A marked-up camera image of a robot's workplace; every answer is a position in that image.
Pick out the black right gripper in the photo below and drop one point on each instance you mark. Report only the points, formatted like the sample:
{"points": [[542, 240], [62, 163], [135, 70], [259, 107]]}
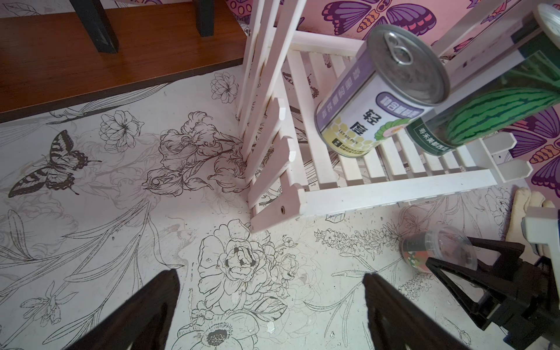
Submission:
{"points": [[519, 297]]}

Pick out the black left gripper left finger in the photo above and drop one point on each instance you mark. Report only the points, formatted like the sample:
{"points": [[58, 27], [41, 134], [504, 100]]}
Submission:
{"points": [[142, 322]]}

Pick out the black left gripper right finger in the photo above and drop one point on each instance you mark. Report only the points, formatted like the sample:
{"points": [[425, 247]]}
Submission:
{"points": [[394, 322]]}

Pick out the red seed jar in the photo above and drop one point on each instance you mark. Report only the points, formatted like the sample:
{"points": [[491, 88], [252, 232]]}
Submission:
{"points": [[441, 242]]}

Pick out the green watermelon can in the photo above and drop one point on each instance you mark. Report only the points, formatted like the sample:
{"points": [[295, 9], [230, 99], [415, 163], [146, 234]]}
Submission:
{"points": [[529, 84]]}

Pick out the white slatted wooden shelf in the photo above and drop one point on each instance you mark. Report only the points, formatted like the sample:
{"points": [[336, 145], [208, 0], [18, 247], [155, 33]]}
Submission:
{"points": [[292, 173]]}

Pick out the purple label tin can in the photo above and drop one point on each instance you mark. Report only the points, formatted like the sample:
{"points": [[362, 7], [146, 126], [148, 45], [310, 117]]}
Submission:
{"points": [[395, 79]]}

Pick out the brown wooden stepped stand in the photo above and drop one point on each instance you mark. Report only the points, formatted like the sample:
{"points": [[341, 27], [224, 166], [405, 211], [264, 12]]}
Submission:
{"points": [[52, 61]]}

